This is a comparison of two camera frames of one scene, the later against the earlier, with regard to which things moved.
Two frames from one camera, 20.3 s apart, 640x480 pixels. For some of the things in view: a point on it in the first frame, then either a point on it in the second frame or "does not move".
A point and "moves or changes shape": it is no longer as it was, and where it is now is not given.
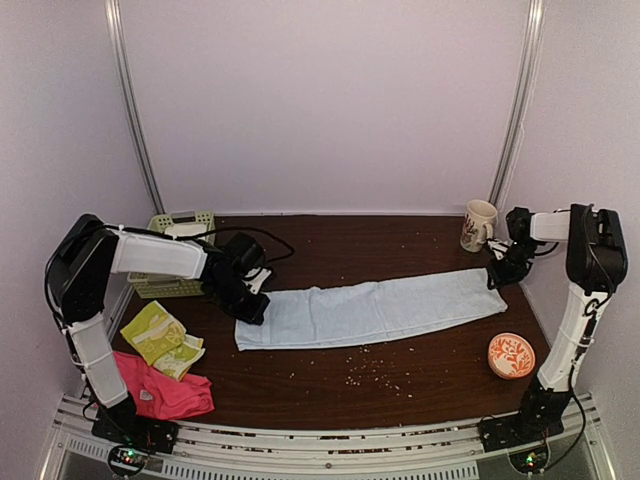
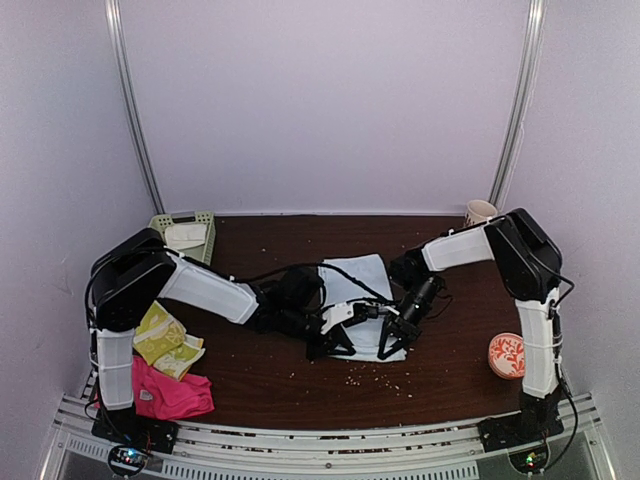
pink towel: (158, 395) does not move
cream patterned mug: (477, 227) does not move
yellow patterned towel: (161, 340) does not move
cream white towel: (185, 230) does not move
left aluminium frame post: (113, 15) does not move
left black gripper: (254, 314) -> (323, 347)
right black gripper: (501, 276) -> (409, 329)
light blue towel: (336, 312) moves or changes shape
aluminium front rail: (581, 448) does not move
